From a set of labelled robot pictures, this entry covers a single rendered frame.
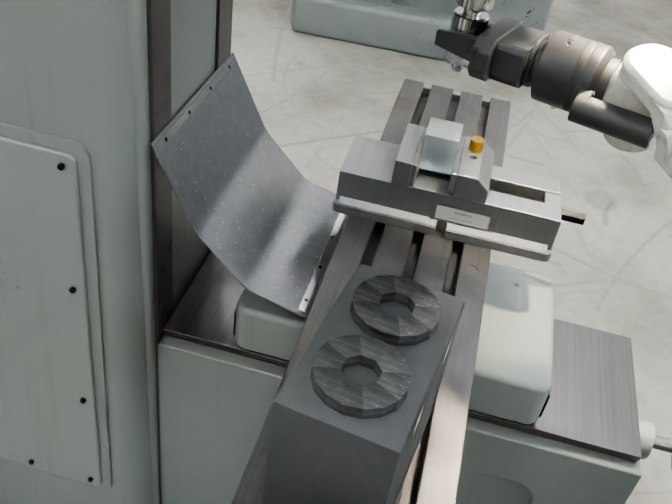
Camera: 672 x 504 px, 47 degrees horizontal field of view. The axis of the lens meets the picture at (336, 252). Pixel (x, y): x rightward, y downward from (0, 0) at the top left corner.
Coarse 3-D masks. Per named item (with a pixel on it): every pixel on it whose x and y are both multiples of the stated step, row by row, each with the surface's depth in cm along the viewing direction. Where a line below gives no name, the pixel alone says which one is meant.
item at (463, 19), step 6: (456, 12) 97; (462, 12) 98; (486, 12) 99; (456, 18) 97; (462, 18) 96; (468, 18) 96; (474, 18) 96; (480, 18) 97; (486, 18) 97; (462, 24) 97; (468, 24) 96; (474, 24) 96; (480, 24) 97; (486, 24) 97
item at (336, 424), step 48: (384, 288) 79; (336, 336) 74; (384, 336) 74; (432, 336) 76; (288, 384) 69; (336, 384) 68; (384, 384) 68; (432, 384) 74; (288, 432) 68; (336, 432) 66; (384, 432) 66; (288, 480) 72; (336, 480) 70; (384, 480) 67
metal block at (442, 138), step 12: (432, 120) 120; (444, 120) 120; (432, 132) 117; (444, 132) 117; (456, 132) 118; (432, 144) 117; (444, 144) 116; (456, 144) 116; (432, 156) 118; (444, 156) 117; (432, 168) 119; (444, 168) 119
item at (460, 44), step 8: (440, 32) 98; (448, 32) 97; (456, 32) 97; (440, 40) 98; (448, 40) 98; (456, 40) 97; (464, 40) 97; (472, 40) 96; (448, 48) 98; (456, 48) 98; (464, 48) 97; (464, 56) 98
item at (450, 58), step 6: (450, 24) 99; (456, 24) 97; (450, 30) 99; (456, 30) 98; (462, 30) 97; (468, 30) 97; (474, 30) 97; (480, 30) 97; (444, 54) 101; (450, 54) 100; (450, 60) 100; (456, 60) 100; (462, 60) 99; (456, 66) 100; (462, 66) 100
